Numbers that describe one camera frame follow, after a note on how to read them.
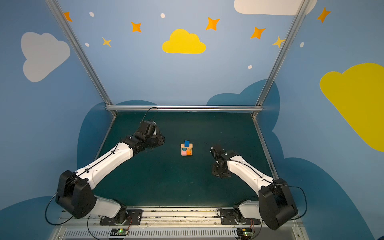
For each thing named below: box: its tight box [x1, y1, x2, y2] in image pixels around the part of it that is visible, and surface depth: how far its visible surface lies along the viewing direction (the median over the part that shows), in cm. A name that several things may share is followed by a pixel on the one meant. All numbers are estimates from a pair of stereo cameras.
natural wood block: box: [181, 143, 193, 151], surface depth 97 cm
